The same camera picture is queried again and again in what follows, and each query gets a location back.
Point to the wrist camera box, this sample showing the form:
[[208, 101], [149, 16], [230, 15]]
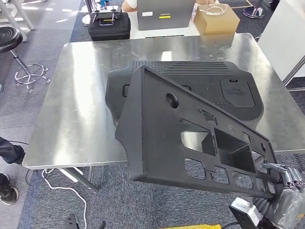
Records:
[[71, 221], [245, 215]]

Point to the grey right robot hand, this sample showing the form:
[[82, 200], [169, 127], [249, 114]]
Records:
[[288, 205]]

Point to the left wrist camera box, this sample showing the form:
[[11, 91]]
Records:
[[71, 221]]

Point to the cardboard box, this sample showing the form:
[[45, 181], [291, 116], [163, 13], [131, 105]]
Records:
[[217, 20]]

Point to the black engine cover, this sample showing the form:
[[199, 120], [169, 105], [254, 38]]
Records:
[[238, 94]]

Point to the black carrying case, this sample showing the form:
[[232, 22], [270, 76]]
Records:
[[109, 28]]

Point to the person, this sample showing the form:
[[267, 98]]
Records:
[[9, 151]]

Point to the stainless steel workbench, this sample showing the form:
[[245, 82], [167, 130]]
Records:
[[78, 110]]

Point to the chrome stanchion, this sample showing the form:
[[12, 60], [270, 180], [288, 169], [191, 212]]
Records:
[[254, 11], [86, 12]]

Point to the black remote controller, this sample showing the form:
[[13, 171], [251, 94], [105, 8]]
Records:
[[105, 14]]

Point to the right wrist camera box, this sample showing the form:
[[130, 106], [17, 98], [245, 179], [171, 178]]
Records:
[[245, 215]]

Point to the black plastic mounting plate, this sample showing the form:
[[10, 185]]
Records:
[[154, 142]]

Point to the person's forearm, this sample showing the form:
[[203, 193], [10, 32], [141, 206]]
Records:
[[129, 4]]

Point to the black round stool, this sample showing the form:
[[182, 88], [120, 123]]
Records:
[[9, 38]]

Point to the grey box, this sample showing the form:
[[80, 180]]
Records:
[[164, 14]]

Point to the yellow floor tape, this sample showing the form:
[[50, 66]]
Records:
[[190, 226]]

